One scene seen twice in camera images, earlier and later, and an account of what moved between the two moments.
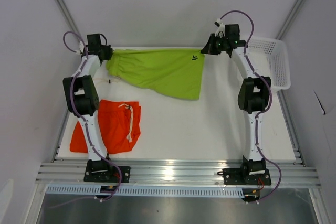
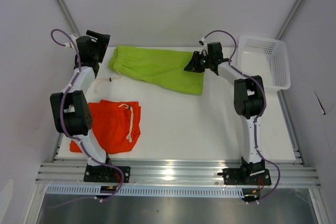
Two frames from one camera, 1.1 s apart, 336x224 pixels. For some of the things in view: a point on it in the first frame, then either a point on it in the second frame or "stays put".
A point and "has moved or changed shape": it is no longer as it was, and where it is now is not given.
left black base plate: (98, 170) stays put
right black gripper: (209, 49) → (193, 65)
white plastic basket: (270, 57) stays put
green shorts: (175, 72) has moved or changed shape
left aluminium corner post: (62, 3) stays put
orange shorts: (119, 122) stays put
